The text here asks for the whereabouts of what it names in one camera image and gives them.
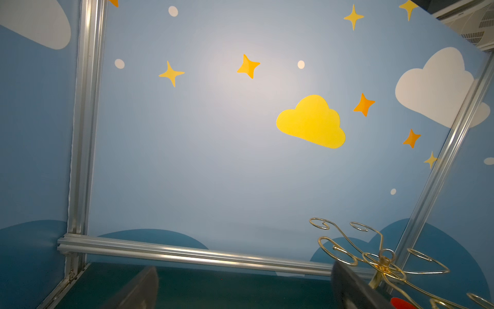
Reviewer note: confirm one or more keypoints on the aluminium right corner post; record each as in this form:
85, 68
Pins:
453, 219

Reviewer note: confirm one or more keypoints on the red wine glass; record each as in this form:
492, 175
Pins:
398, 303

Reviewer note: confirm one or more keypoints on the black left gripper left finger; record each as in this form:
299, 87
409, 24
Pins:
140, 292

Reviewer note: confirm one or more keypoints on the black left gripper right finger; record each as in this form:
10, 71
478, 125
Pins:
350, 291

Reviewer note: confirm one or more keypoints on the gold wire glass rack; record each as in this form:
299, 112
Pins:
383, 263

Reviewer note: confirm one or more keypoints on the aluminium corner post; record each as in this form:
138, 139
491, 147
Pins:
453, 219
89, 62

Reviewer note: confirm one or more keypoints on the aluminium left corner post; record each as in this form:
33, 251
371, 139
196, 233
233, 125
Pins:
89, 62

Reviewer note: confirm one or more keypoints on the aluminium back frame rail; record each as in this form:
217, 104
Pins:
75, 243

